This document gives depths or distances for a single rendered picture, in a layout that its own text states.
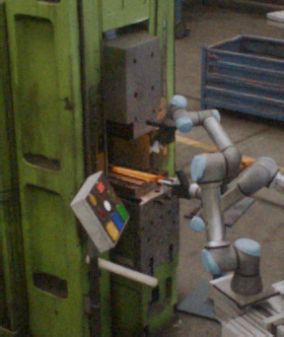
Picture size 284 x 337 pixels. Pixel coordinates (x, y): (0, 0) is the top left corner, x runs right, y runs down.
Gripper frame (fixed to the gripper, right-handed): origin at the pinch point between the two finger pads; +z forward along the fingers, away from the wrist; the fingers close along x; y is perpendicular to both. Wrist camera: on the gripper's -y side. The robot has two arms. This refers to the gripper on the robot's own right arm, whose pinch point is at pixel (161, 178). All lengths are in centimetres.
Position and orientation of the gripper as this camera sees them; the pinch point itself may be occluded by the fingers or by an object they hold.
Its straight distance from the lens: 449.5
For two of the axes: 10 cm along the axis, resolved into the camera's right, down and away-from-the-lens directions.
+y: 0.4, 9.2, 3.8
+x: 6.0, -3.3, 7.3
